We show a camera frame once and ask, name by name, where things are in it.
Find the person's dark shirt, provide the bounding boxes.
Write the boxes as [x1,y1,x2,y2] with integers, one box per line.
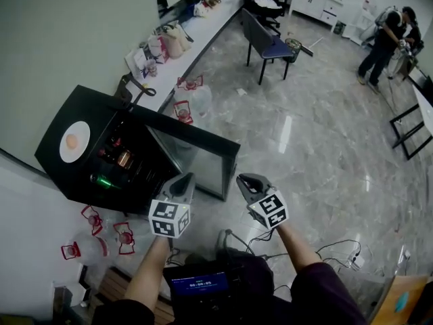
[91,261,368,325]

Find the person's shoe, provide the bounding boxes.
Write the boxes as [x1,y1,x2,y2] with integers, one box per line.
[216,229,235,252]
[185,253,206,267]

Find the clear plastic drink cup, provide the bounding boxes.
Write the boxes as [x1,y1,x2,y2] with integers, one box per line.
[144,58,160,78]

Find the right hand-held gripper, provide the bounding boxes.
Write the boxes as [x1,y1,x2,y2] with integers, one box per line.
[236,173,290,232]

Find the white round plate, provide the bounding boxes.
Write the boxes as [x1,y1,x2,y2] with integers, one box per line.
[59,121,91,164]

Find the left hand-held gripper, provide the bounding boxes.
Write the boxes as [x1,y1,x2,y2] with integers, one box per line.
[148,172,197,240]

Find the green drink can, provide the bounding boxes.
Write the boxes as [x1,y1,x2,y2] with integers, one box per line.
[89,173,122,191]

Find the white low ledge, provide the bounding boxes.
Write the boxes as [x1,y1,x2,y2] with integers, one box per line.
[133,0,245,113]

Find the copper drink can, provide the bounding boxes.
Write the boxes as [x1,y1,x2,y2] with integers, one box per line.
[116,150,134,169]

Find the white plastic bag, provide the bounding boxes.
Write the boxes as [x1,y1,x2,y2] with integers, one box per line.
[193,1,211,18]

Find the beige tote bag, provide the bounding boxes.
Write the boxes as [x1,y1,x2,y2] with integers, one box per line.
[162,20,194,60]

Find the person's right forearm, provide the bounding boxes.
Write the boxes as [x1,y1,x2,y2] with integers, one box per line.
[274,221,323,280]

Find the person's left shoe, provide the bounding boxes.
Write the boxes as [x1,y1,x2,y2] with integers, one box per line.
[185,253,206,267]

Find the wide white roller blind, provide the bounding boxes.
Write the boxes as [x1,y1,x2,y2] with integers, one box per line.
[0,0,160,173]

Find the wooden slatted bench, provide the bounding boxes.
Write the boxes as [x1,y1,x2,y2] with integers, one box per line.
[97,265,177,325]

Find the pink and white paper bag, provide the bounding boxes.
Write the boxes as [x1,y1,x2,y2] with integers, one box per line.
[147,35,170,64]

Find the black metal table frame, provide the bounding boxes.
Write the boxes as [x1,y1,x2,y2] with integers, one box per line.
[389,75,433,160]

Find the person's left forearm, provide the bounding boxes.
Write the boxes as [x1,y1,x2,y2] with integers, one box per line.
[124,236,171,304]

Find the green mesh trash bin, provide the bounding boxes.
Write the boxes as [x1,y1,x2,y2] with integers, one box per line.
[285,38,303,64]

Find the person's right shoe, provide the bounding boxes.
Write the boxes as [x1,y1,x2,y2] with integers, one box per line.
[216,229,235,252]

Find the wooden board blue sticker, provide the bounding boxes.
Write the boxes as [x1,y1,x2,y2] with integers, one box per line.
[368,274,432,325]

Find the clear water jug red handle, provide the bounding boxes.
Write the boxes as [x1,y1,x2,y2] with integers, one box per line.
[112,222,136,255]
[175,74,214,118]
[81,205,104,236]
[60,232,111,267]
[173,100,195,126]

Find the black mini fridge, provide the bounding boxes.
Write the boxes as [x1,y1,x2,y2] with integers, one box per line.
[35,85,242,217]

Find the black screen device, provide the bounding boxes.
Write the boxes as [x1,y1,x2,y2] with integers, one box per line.
[162,264,238,318]

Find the black office chair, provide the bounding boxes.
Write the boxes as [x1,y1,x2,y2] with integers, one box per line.
[253,0,289,37]

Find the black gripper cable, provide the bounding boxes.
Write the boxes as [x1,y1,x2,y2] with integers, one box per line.
[224,227,282,261]

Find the white low cabinet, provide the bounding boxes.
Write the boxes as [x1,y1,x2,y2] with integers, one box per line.
[290,0,344,25]

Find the black handbag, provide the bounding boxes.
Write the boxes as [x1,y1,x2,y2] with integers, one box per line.
[114,74,158,106]

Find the grey chair blue seat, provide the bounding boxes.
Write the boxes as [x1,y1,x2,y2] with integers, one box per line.
[241,7,296,86]

